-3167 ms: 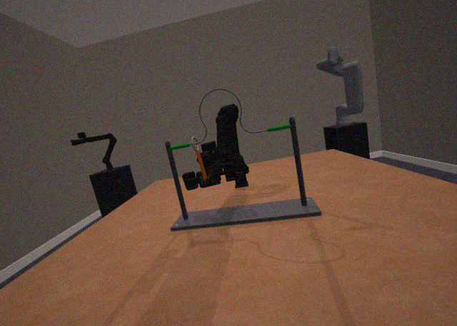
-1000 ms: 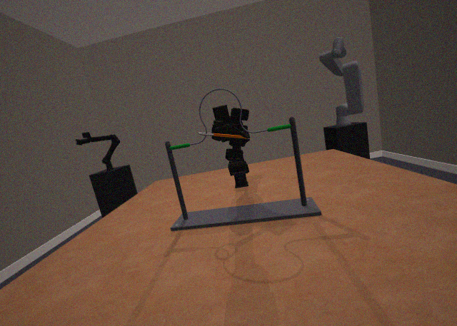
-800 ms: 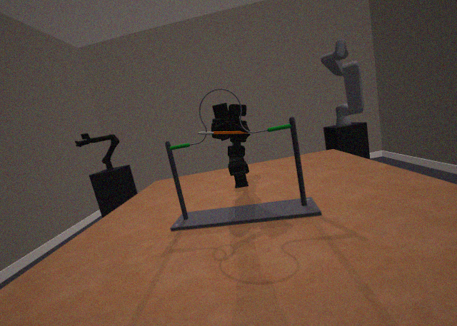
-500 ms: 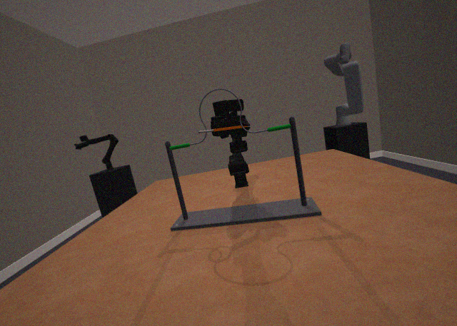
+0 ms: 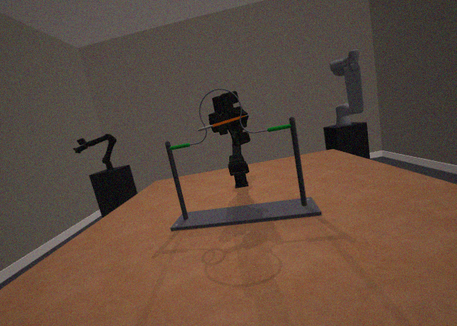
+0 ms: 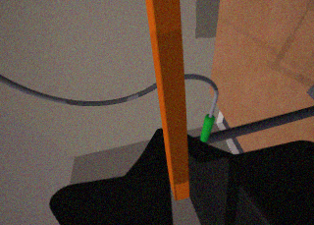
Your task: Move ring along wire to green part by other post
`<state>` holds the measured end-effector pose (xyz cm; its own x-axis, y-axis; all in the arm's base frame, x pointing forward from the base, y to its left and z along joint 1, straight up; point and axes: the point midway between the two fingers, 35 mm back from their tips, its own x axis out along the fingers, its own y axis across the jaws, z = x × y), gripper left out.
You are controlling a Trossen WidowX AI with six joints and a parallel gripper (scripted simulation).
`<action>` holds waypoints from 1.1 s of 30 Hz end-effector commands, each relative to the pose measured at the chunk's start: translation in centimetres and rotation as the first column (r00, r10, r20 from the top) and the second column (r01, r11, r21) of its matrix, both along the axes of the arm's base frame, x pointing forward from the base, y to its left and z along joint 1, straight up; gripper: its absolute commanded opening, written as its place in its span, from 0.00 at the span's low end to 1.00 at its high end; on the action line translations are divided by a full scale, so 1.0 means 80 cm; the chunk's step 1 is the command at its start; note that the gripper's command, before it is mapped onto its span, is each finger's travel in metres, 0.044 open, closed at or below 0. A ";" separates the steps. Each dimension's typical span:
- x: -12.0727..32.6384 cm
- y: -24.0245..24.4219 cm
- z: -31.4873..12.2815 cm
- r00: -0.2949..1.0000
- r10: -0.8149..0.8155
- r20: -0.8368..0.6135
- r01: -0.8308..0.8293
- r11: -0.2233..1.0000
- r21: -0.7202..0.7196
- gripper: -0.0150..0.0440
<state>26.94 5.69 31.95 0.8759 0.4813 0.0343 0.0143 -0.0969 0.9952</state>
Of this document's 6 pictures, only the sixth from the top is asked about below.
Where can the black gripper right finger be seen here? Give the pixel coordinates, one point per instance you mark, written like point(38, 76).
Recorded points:
point(215, 175)

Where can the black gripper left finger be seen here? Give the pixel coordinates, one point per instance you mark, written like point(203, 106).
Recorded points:
point(145, 192)

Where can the orange bar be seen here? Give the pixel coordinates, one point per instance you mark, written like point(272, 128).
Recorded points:
point(164, 20)

